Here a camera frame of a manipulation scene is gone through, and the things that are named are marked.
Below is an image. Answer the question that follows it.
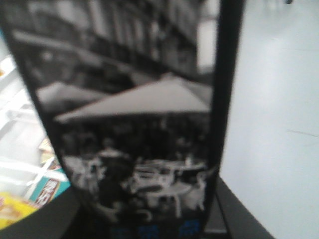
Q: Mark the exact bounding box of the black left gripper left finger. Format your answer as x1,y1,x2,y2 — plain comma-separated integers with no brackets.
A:
0,189,81,239

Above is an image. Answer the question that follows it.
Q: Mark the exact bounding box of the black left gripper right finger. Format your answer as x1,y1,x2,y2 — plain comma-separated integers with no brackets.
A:
203,176,274,239

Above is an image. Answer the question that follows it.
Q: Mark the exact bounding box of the black Franzzi cookie box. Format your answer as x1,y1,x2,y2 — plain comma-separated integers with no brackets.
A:
0,0,246,239

